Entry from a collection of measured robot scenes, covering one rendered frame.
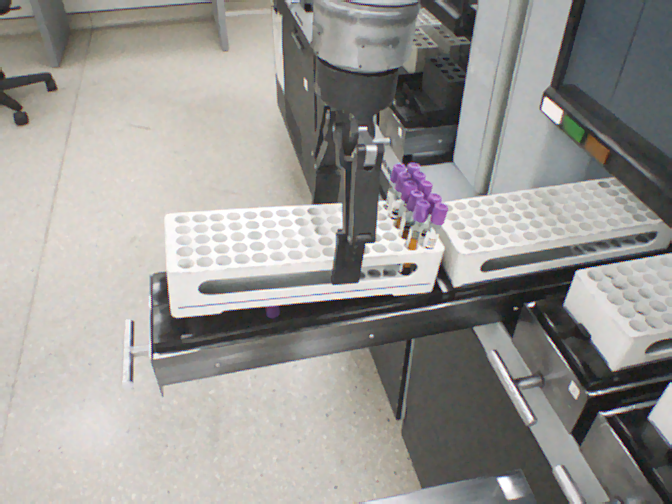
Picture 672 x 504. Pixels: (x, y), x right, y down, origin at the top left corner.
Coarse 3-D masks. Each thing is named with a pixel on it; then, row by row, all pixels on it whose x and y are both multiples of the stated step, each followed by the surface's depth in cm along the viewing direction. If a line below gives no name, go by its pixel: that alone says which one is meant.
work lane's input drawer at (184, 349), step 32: (640, 256) 71; (160, 288) 67; (448, 288) 67; (480, 288) 67; (512, 288) 69; (544, 288) 69; (128, 320) 71; (160, 320) 63; (192, 320) 65; (224, 320) 65; (256, 320) 65; (288, 320) 63; (320, 320) 64; (352, 320) 65; (384, 320) 65; (416, 320) 67; (448, 320) 68; (480, 320) 70; (128, 352) 67; (160, 352) 61; (192, 352) 61; (224, 352) 62; (256, 352) 63; (288, 352) 65; (320, 352) 66; (128, 384) 64; (160, 384) 63
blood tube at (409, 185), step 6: (408, 186) 62; (414, 186) 62; (402, 192) 63; (408, 192) 62; (402, 198) 63; (408, 198) 63; (402, 204) 64; (402, 210) 64; (402, 216) 64; (396, 222) 65; (402, 222) 65; (396, 228) 65; (402, 228) 65
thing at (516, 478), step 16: (480, 480) 49; (496, 480) 49; (512, 480) 48; (400, 496) 47; (416, 496) 47; (432, 496) 47; (448, 496) 47; (464, 496) 47; (480, 496) 47; (496, 496) 47; (512, 496) 47; (528, 496) 47
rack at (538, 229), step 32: (512, 192) 73; (544, 192) 73; (576, 192) 73; (608, 192) 74; (448, 224) 68; (480, 224) 68; (512, 224) 68; (544, 224) 68; (576, 224) 68; (608, 224) 69; (640, 224) 68; (448, 256) 67; (480, 256) 65; (512, 256) 72; (544, 256) 72; (576, 256) 72; (608, 256) 70
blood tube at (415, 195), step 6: (414, 192) 61; (420, 192) 61; (414, 198) 61; (420, 198) 61; (408, 204) 62; (414, 204) 61; (408, 210) 62; (408, 216) 62; (408, 222) 63; (408, 228) 63; (402, 234) 64; (408, 234) 63
